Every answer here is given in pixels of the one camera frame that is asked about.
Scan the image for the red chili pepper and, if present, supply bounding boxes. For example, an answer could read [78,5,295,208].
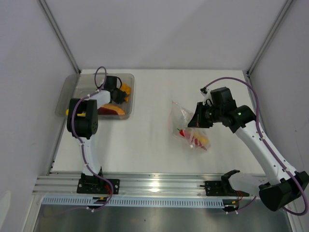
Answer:
[177,128,208,152]

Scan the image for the grey translucent plastic tray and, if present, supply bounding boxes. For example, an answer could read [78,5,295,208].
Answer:
[55,72,135,120]

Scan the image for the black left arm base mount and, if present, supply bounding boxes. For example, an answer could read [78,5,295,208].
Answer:
[76,176,120,195]

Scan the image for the grey slotted cable duct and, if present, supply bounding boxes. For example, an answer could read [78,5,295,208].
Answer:
[42,195,225,208]

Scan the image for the clear pink zip top bag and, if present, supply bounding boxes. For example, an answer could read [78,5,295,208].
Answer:
[168,101,211,153]

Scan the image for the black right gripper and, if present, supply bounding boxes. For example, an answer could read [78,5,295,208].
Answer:
[188,101,224,129]

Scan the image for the aluminium frame post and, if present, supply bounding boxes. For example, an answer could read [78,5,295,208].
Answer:
[37,0,81,73]
[246,0,296,78]

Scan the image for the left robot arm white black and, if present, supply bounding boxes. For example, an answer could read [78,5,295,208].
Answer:
[66,75,131,194]

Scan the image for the orange ginger root toy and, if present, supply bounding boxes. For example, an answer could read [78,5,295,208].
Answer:
[120,83,131,102]

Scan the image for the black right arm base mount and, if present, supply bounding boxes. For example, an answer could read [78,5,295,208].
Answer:
[200,181,249,197]

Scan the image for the right aluminium frame post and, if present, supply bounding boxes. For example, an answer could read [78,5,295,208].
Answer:
[246,0,296,78]

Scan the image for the yellow lemon toy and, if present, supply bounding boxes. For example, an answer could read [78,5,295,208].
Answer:
[194,132,209,144]
[66,109,86,117]

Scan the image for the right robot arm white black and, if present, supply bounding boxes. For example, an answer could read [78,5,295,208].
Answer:
[188,87,309,211]

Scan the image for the left aluminium frame post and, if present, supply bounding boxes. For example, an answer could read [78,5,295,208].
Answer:
[37,0,81,73]

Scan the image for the red grapefruit wedge toy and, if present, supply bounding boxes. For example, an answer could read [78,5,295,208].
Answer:
[98,104,125,115]

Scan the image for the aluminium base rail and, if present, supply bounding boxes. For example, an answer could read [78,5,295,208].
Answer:
[32,173,295,199]

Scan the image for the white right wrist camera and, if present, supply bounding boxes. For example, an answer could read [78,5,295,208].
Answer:
[200,87,213,106]

